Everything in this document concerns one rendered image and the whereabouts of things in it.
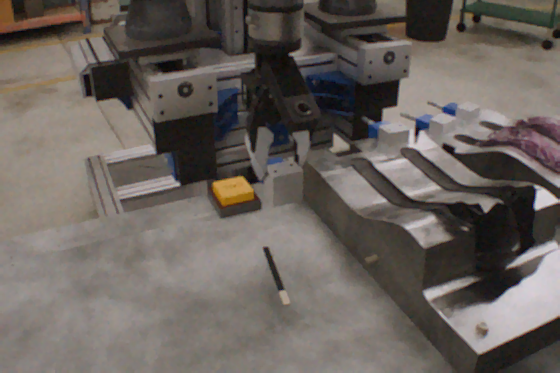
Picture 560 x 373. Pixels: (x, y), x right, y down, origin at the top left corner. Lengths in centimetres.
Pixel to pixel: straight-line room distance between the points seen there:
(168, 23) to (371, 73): 48
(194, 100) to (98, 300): 47
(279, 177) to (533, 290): 39
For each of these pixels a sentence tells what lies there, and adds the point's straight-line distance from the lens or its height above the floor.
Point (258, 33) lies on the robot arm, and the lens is 72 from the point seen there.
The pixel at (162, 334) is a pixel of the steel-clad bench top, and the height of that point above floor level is 80.
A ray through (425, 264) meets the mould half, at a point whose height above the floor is 91.
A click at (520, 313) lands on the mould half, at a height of 86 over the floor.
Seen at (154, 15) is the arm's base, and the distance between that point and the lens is 118.
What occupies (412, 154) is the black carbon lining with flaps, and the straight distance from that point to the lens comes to 103.
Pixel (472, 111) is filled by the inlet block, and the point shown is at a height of 88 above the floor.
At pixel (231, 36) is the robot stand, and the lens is 138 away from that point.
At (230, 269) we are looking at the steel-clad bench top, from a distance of 86.
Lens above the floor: 136
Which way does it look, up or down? 29 degrees down
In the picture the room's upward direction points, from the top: straight up
